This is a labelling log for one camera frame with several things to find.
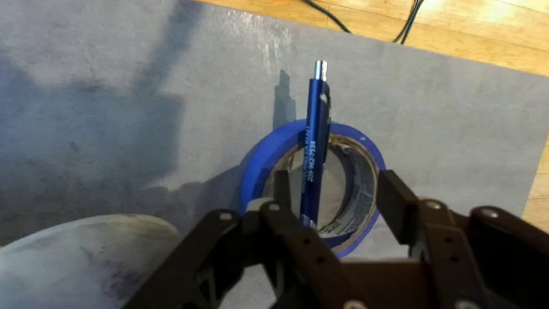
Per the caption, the black cable on floor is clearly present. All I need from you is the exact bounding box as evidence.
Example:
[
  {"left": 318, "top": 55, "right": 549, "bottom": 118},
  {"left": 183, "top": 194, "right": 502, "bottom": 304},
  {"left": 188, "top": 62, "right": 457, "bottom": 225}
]
[{"left": 301, "top": 0, "right": 354, "bottom": 34}]

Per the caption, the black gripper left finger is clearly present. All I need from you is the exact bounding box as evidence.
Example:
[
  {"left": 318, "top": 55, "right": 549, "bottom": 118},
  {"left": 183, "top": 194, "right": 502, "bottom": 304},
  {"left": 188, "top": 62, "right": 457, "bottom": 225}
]
[{"left": 124, "top": 172, "right": 366, "bottom": 309}]

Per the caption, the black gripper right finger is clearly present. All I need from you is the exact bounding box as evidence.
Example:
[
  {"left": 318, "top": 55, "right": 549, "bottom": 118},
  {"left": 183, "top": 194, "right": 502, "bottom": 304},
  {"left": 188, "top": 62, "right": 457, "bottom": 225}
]
[{"left": 378, "top": 170, "right": 549, "bottom": 309}]

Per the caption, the grey concrete table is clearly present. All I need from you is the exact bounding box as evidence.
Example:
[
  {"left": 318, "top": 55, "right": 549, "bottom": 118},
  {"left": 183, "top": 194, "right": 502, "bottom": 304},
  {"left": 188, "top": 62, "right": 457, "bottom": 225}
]
[{"left": 0, "top": 0, "right": 549, "bottom": 309}]

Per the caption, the blue pen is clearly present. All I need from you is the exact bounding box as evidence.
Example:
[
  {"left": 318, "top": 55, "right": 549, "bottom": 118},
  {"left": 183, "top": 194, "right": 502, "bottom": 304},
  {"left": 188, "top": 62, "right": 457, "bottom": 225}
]
[{"left": 301, "top": 60, "right": 332, "bottom": 226}]

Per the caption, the blue tape roll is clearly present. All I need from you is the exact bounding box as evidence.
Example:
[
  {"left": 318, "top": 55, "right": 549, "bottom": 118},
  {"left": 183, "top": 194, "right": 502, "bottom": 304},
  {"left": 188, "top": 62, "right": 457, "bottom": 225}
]
[{"left": 241, "top": 120, "right": 385, "bottom": 257}]

